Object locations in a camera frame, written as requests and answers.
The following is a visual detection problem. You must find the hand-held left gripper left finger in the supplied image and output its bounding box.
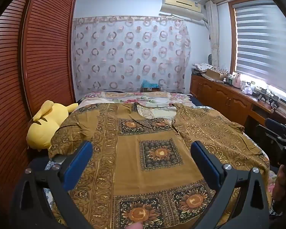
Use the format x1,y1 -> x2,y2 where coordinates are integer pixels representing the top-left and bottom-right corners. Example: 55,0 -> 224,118
11,141 -> 93,229

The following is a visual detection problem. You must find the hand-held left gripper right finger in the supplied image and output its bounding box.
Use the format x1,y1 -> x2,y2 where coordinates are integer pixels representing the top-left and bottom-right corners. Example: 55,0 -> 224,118
190,141 -> 270,229

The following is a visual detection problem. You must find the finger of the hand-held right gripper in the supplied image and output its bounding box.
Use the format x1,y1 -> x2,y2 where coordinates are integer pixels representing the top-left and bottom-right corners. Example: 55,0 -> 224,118
264,117 -> 286,140
256,124 -> 286,148

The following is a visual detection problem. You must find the brown sunflower print garment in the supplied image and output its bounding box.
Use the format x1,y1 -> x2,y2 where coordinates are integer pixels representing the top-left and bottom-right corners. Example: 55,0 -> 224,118
48,102 -> 270,229

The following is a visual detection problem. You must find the person's right hand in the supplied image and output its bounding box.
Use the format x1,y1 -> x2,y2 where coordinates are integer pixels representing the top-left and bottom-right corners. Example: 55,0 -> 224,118
275,165 -> 286,197

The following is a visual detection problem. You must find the yellow plush toy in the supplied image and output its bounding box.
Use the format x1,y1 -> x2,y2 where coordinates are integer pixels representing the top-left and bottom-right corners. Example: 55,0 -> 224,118
26,100 -> 79,152

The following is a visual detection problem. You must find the pink kettle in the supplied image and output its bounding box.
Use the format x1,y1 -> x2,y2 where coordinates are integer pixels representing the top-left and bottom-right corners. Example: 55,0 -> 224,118
232,73 -> 241,88

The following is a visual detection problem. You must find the long wooden cabinet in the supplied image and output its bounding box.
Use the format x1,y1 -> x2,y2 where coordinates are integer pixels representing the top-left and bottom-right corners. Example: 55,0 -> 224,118
190,73 -> 286,134

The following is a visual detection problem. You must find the open cardboard box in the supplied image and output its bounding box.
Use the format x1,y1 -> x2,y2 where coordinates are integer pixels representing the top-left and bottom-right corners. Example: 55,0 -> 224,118
206,69 -> 227,81

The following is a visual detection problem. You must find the folded patterned cloth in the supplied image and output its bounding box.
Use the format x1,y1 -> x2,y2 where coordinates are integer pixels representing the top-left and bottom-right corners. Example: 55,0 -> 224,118
193,63 -> 216,73

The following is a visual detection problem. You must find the blue plastic bag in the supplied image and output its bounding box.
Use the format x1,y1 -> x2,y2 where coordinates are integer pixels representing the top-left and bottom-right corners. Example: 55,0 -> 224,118
142,80 -> 159,89

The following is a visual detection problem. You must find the beige patterned side curtain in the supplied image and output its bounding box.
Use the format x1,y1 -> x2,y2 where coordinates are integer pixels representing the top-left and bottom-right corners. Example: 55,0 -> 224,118
205,0 -> 220,67

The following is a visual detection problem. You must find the brown louvred wooden wardrobe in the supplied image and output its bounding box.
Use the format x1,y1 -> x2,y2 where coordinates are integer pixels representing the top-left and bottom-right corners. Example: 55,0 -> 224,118
0,0 -> 78,220

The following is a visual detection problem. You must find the cream air deflector panel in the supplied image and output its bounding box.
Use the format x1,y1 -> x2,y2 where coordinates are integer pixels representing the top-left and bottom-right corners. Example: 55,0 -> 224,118
160,5 -> 205,21

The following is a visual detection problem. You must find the white air conditioner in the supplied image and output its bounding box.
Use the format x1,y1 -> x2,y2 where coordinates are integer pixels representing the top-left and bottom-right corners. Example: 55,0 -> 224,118
162,0 -> 202,13

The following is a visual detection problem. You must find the wooden window frame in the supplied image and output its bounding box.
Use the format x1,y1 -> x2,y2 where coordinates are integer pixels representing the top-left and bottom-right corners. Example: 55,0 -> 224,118
228,0 -> 286,101

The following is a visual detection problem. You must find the sheer ring pattern curtain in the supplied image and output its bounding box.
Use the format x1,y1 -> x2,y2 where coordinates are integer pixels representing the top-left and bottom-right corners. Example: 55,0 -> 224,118
73,15 -> 191,96

